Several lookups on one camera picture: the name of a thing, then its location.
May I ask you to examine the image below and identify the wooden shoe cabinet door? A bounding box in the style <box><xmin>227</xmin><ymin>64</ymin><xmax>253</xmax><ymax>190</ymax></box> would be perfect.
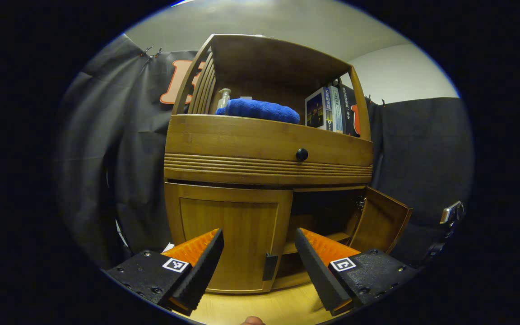
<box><xmin>164</xmin><ymin>182</ymin><xmax>294</xmax><ymax>294</ymax></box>
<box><xmin>349</xmin><ymin>186</ymin><xmax>413</xmax><ymax>255</ymax></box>

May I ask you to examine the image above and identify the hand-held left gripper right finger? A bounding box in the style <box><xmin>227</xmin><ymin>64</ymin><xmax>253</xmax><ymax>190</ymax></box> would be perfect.
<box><xmin>294</xmin><ymin>227</ymin><xmax>419</xmax><ymax>316</ymax></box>

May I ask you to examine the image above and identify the wooden cabinet drawer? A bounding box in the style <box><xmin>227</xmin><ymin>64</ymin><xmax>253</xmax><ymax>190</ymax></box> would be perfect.
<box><xmin>164</xmin><ymin>114</ymin><xmax>374</xmax><ymax>186</ymax></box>

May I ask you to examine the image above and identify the wooden double-door shoe cabinet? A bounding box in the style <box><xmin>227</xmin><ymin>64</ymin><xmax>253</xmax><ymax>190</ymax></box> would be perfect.
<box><xmin>163</xmin><ymin>34</ymin><xmax>414</xmax><ymax>295</ymax></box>

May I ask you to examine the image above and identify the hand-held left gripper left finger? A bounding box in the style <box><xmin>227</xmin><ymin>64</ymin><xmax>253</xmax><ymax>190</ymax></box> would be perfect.
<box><xmin>104</xmin><ymin>228</ymin><xmax>225</xmax><ymax>316</ymax></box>

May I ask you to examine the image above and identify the black door handle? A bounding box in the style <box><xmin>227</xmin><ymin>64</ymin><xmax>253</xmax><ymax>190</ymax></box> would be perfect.
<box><xmin>262</xmin><ymin>253</ymin><xmax>279</xmax><ymax>282</ymax></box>

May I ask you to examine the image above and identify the blue cover book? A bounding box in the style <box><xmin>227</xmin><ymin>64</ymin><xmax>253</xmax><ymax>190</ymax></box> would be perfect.
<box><xmin>305</xmin><ymin>87</ymin><xmax>334</xmax><ymax>132</ymax></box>

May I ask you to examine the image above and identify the grey spine book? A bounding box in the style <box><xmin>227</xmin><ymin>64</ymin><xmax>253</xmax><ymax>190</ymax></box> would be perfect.
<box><xmin>328</xmin><ymin>85</ymin><xmax>344</xmax><ymax>134</ymax></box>

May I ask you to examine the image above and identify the blue folded towel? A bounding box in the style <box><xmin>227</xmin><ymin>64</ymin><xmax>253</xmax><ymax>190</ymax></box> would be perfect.
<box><xmin>215</xmin><ymin>98</ymin><xmax>301</xmax><ymax>125</ymax></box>

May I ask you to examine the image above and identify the black backdrop cloth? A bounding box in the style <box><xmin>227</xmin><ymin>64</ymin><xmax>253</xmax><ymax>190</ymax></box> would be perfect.
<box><xmin>55</xmin><ymin>34</ymin><xmax>475</xmax><ymax>271</ymax></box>

